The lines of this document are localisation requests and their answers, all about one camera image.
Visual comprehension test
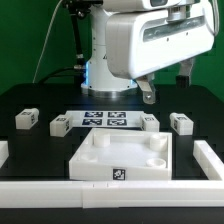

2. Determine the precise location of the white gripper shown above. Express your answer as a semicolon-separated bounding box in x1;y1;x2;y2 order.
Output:
105;4;214;104

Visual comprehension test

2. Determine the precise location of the white front fence rail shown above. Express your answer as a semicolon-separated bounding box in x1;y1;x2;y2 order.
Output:
0;180;224;208

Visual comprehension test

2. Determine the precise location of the black cable bundle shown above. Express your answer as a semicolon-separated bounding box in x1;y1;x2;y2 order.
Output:
37;0;91;84

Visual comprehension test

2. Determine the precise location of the white fence rail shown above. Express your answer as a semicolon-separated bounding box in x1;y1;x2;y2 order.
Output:
0;141;9;168
0;180;224;208
193;140;224;181

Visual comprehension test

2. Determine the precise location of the white sheet with tags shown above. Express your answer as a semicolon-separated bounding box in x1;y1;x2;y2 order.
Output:
66;110;143;128

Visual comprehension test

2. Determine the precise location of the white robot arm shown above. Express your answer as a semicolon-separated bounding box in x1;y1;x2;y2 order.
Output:
62;0;220;104

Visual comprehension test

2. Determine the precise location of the white left fence rail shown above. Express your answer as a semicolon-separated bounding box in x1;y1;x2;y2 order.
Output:
0;141;9;168

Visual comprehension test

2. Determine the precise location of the white right fence rail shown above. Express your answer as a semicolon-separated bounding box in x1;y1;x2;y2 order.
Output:
193;140;224;181

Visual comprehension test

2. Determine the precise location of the white thin cable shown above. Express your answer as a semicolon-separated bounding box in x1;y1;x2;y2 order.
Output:
32;0;64;84

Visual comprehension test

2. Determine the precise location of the white square table top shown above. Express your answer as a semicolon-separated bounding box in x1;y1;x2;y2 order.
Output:
69;128;172;181

